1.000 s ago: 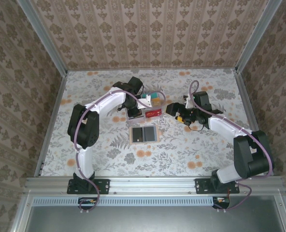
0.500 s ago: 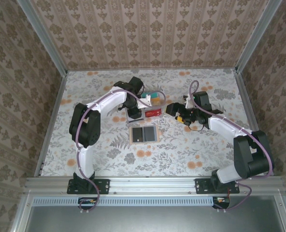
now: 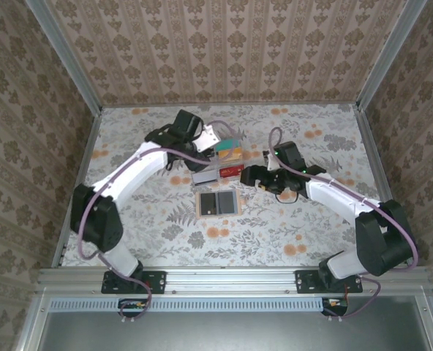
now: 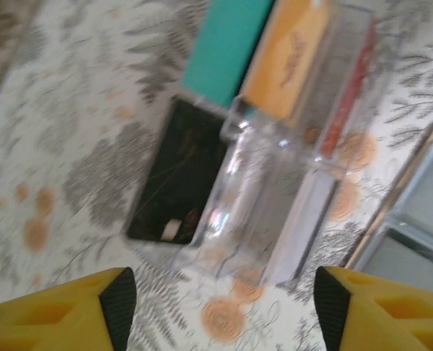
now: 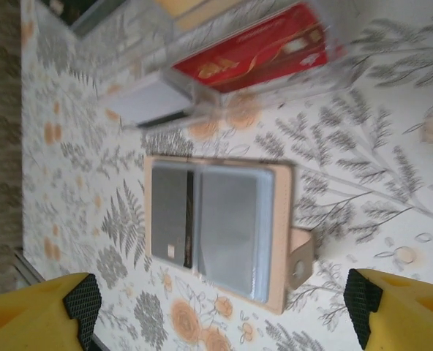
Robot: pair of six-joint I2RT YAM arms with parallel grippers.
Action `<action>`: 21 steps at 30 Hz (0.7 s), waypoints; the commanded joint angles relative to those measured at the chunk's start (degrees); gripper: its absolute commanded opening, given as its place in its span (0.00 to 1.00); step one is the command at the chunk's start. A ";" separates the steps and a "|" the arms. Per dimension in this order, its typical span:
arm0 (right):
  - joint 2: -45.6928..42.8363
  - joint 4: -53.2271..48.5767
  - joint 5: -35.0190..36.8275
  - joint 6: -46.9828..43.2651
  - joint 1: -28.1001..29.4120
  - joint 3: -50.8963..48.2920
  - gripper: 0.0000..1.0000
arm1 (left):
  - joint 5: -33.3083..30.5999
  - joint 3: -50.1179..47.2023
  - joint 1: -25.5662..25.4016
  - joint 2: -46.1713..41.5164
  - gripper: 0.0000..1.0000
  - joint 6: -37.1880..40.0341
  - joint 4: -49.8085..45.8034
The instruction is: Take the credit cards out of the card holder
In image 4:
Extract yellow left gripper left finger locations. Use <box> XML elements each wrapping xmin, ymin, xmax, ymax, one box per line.
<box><xmin>0</xmin><ymin>266</ymin><xmax>135</xmax><ymax>351</ymax></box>

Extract orange wooden block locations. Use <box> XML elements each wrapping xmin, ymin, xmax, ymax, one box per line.
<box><xmin>238</xmin><ymin>0</ymin><xmax>334</xmax><ymax>129</ymax></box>

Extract red card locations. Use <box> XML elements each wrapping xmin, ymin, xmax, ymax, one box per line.
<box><xmin>317</xmin><ymin>18</ymin><xmax>377</xmax><ymax>162</ymax></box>

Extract silver grey card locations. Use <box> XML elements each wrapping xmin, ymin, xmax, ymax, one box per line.
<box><xmin>266</xmin><ymin>166</ymin><xmax>339</xmax><ymax>285</ymax></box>

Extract black card gold lines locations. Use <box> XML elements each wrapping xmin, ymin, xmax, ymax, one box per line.
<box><xmin>123</xmin><ymin>95</ymin><xmax>229</xmax><ymax>250</ymax></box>

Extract clear acrylic card organizer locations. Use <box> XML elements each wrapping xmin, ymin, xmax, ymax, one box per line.
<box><xmin>167</xmin><ymin>0</ymin><xmax>383</xmax><ymax>293</ymax></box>

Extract beige card holder wallet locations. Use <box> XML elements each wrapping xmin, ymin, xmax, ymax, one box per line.
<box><xmin>344</xmin><ymin>122</ymin><xmax>433</xmax><ymax>290</ymax></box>

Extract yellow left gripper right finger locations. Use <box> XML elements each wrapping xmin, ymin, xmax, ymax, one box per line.
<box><xmin>313</xmin><ymin>265</ymin><xmax>433</xmax><ymax>351</ymax></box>

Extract teal block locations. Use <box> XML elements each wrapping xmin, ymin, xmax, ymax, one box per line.
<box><xmin>181</xmin><ymin>0</ymin><xmax>276</xmax><ymax>110</ymax></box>

